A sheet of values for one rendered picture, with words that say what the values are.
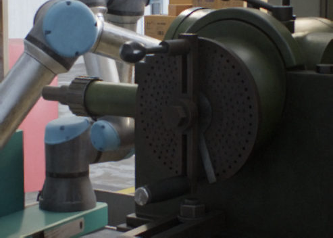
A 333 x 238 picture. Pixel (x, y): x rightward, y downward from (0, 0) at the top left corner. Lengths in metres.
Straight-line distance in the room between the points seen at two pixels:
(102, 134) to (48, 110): 3.25
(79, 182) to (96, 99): 1.33
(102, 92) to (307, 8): 0.43
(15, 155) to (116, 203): 1.11
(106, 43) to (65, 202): 0.54
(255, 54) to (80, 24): 0.90
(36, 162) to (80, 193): 3.06
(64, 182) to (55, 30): 0.67
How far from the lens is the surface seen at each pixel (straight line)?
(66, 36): 2.19
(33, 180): 5.82
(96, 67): 2.61
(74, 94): 1.47
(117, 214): 3.82
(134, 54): 1.20
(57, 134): 2.74
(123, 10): 2.73
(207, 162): 1.32
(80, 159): 2.76
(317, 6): 1.71
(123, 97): 1.42
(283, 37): 1.35
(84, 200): 2.77
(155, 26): 10.22
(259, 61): 1.34
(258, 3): 1.44
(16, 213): 2.76
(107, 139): 2.56
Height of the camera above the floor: 1.36
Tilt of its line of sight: 8 degrees down
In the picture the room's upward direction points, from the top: straight up
